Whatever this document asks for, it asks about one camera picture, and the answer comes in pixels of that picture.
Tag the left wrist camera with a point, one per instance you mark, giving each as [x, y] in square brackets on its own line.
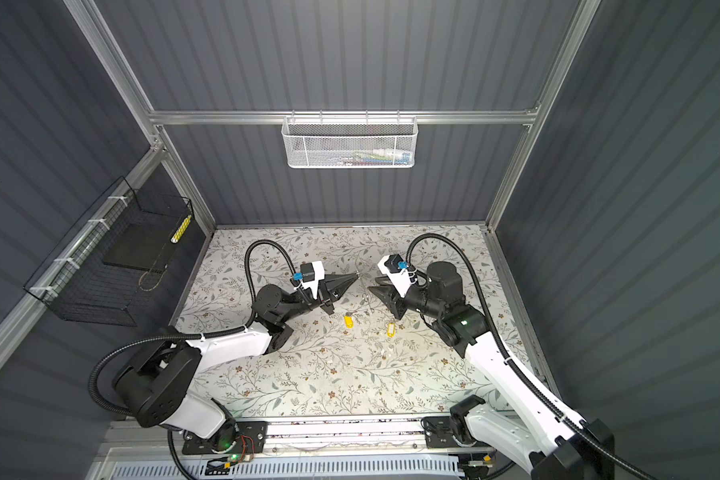
[309, 278]

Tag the yellow tagged key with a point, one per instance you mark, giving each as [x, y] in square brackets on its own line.
[349, 319]

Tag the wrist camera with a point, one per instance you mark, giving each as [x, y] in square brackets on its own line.
[309, 278]
[398, 272]

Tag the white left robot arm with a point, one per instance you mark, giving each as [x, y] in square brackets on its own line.
[155, 384]

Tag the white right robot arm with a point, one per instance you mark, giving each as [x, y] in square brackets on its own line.
[551, 440]

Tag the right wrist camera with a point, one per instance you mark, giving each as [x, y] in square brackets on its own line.
[398, 272]

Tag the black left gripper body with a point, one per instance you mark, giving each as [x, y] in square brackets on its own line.
[321, 301]

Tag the black wire basket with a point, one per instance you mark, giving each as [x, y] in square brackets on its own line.
[109, 271]

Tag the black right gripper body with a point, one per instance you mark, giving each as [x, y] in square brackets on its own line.
[416, 300]

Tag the white wire mesh basket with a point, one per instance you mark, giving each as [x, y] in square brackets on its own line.
[352, 143]

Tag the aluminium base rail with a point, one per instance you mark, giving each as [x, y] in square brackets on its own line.
[296, 436]

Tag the yellow marker pen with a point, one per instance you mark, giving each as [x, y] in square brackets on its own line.
[181, 229]

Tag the white vent grille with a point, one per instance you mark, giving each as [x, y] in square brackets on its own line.
[337, 467]

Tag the black foam pad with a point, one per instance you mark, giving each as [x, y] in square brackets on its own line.
[142, 247]

